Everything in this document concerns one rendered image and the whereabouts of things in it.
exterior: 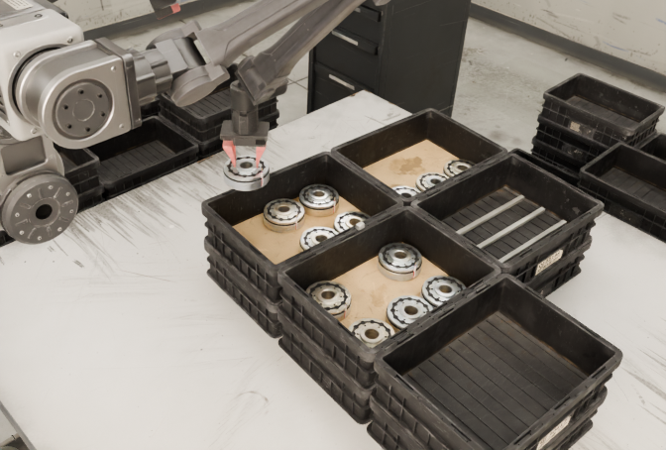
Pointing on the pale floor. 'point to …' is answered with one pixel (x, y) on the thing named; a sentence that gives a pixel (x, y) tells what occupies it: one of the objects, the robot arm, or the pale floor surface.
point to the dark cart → (399, 43)
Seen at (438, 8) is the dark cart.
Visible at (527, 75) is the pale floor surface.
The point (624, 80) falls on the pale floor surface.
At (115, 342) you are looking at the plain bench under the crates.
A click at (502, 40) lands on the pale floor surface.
